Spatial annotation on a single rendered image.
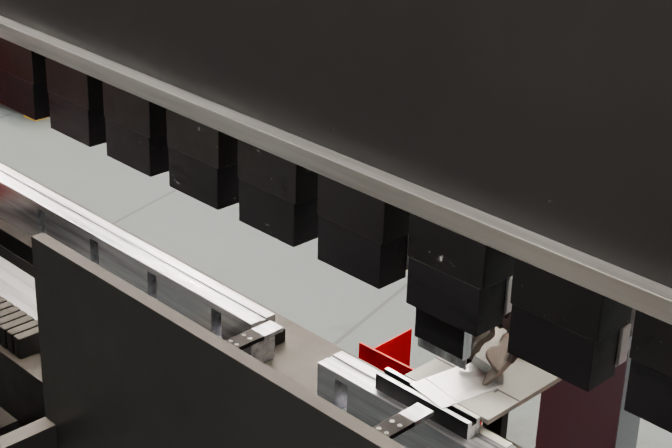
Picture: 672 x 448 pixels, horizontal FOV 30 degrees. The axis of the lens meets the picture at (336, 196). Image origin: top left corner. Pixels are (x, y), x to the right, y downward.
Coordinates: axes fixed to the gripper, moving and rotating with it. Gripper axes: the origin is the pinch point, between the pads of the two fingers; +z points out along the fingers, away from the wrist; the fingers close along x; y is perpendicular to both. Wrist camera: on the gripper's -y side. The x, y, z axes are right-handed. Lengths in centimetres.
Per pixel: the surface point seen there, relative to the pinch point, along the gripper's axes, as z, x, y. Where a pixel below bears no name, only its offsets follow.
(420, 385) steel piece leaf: 7.0, -2.8, 6.8
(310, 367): 17.3, -34.0, -0.7
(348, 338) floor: 21, -160, -133
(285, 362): 19.3, -38.0, 1.6
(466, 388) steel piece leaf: 3.3, 1.9, 2.3
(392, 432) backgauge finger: 14.6, 5.8, 16.3
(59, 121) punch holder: 6, -97, 36
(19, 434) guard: 44, -19, 57
